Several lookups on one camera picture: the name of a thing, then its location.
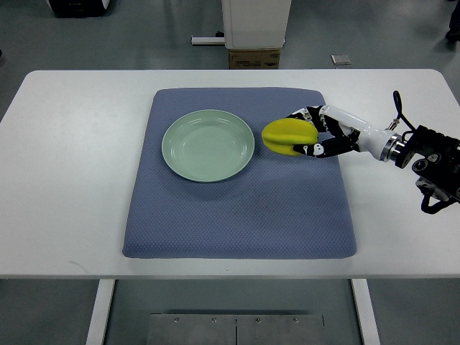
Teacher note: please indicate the yellow starfruit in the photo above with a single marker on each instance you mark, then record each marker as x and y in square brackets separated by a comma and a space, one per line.
[288, 136]

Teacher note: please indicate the white table leg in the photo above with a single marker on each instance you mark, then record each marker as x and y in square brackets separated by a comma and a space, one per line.
[365, 312]
[100, 314]

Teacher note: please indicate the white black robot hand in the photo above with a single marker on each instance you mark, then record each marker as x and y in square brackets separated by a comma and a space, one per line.
[348, 133]

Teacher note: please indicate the black white wheeled base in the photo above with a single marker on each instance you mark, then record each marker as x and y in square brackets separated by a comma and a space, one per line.
[79, 8]

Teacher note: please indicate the blue quilted mat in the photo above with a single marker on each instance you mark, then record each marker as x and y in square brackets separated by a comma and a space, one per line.
[277, 207]

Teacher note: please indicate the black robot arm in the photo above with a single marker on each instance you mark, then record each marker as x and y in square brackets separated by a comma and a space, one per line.
[434, 158]

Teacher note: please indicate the right white table leg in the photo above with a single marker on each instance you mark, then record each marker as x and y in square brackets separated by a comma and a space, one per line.
[365, 312]

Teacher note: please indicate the small grey floor plate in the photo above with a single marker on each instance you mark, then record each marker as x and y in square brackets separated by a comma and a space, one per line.
[340, 60]

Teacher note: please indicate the left white table leg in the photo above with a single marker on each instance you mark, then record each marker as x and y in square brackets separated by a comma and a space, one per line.
[100, 314]

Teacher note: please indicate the white metal bar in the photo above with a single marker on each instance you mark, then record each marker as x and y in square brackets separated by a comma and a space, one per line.
[207, 41]

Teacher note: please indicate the brown cardboard box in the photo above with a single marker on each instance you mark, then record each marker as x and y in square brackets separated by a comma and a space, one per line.
[254, 59]

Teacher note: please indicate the grey metal base plate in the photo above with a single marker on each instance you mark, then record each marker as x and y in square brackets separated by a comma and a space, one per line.
[235, 329]

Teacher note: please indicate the light green plate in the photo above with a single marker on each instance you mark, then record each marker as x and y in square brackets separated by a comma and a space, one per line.
[208, 146]

